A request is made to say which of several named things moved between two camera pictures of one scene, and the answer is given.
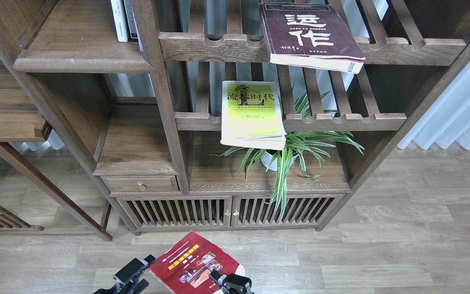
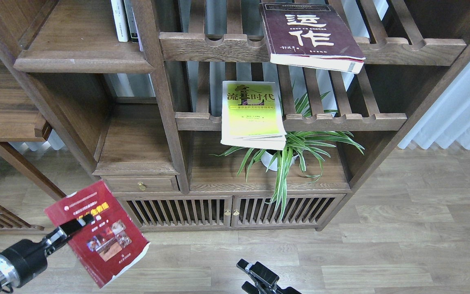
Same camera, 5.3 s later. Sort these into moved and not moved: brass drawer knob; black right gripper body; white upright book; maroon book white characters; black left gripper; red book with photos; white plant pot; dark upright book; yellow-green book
Moved: black right gripper body; black left gripper; red book with photos
Not moved: brass drawer knob; dark upright book; white plant pot; white upright book; maroon book white characters; yellow-green book
